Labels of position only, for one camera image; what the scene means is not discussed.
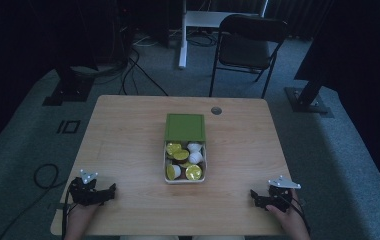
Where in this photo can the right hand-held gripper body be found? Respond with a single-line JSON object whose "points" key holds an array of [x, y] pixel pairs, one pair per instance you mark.
{"points": [[279, 196]]}

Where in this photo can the white box tray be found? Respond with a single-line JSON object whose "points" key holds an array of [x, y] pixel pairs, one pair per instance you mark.
{"points": [[165, 166]]}

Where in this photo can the green box sleeve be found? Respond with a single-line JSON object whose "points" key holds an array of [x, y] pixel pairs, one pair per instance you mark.
{"points": [[184, 127]]}

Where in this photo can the person's light trousers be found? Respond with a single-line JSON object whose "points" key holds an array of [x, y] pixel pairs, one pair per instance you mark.
{"points": [[181, 237]]}

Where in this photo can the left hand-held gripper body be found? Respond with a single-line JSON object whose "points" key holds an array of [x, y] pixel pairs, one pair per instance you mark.
{"points": [[84, 194]]}

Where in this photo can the person's left hand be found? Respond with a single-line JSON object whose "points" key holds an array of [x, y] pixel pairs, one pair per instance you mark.
{"points": [[81, 215]]}

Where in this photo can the black metal stand base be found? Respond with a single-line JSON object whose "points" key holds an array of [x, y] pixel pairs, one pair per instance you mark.
{"points": [[69, 90], [306, 100]]}

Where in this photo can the person's right hand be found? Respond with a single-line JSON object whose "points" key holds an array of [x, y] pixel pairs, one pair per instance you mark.
{"points": [[286, 218]]}

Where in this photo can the black folding chair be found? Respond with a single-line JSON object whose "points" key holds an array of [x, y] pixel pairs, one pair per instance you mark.
{"points": [[244, 53]]}

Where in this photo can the pile of yellow-lidded capsules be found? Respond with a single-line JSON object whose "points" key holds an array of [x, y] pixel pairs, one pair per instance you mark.
{"points": [[182, 155]]}

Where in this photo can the dark curtain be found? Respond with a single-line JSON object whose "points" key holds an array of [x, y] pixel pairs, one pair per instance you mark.
{"points": [[361, 50]]}

